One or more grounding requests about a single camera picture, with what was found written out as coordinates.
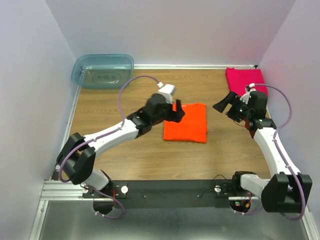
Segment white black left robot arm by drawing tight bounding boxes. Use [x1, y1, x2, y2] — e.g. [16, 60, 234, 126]
[56, 93, 185, 198]

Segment orange t shirt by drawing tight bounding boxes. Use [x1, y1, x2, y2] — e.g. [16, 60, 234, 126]
[163, 103, 208, 144]

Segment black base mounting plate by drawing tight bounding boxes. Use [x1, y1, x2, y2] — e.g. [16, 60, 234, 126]
[82, 179, 266, 216]

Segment folded pink t shirt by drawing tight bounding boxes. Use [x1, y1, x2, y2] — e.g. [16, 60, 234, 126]
[225, 68, 265, 96]

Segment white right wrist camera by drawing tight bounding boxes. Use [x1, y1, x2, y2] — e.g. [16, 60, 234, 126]
[240, 83, 256, 105]

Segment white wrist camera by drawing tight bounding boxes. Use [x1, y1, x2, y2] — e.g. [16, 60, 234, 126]
[240, 83, 256, 105]
[157, 82, 176, 101]

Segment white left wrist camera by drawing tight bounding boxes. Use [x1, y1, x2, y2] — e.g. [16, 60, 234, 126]
[157, 82, 176, 101]

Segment aluminium frame rail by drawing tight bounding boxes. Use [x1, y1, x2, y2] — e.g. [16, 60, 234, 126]
[39, 177, 266, 201]

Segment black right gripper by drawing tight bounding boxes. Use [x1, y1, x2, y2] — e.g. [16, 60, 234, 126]
[212, 90, 252, 124]

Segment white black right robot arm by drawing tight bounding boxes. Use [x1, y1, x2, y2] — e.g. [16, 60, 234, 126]
[212, 89, 313, 215]

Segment teal plastic basin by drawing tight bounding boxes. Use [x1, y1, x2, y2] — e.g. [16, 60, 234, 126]
[71, 54, 134, 90]

